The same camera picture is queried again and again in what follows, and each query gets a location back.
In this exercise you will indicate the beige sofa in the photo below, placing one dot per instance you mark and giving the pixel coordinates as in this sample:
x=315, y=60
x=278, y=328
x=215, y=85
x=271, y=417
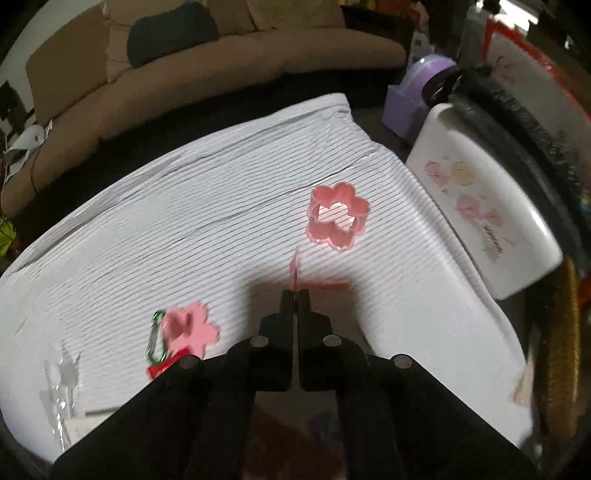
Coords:
x=184, y=87

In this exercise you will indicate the white storage container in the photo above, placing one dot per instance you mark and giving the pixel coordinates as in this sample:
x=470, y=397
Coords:
x=480, y=203

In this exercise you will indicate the small red item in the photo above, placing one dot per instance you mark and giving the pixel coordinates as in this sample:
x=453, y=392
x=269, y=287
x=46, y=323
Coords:
x=159, y=368

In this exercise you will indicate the green carabiner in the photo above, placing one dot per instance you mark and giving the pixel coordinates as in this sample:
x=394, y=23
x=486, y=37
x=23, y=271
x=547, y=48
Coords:
x=154, y=341

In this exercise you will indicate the white striped cloth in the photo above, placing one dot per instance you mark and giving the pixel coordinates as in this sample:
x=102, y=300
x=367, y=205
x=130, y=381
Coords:
x=184, y=221

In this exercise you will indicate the red framed white board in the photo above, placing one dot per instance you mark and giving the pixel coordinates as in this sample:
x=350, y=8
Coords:
x=531, y=60

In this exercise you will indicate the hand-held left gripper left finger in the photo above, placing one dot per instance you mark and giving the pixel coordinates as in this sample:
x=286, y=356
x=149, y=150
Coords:
x=287, y=307

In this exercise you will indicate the purple tape dispenser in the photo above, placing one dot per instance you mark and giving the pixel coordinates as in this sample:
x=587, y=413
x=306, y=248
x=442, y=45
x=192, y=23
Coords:
x=411, y=101

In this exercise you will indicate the dark cushion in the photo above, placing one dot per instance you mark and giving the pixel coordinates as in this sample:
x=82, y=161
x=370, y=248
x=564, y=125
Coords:
x=171, y=32

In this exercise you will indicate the brown wicker basket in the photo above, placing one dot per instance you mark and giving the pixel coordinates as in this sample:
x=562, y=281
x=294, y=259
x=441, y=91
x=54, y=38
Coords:
x=561, y=341

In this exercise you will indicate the pink flower cookie cutter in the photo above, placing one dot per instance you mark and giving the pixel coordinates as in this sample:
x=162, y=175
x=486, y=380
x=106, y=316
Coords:
x=196, y=332
x=323, y=226

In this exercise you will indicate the thin pink plastic piece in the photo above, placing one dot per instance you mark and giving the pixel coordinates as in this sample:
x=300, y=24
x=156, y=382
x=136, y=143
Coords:
x=293, y=272

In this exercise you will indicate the crumpled clear plastic wrapper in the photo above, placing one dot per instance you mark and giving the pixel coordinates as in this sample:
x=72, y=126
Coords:
x=62, y=383

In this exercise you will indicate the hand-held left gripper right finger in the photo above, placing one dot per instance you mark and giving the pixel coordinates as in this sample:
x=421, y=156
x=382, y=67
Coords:
x=304, y=307

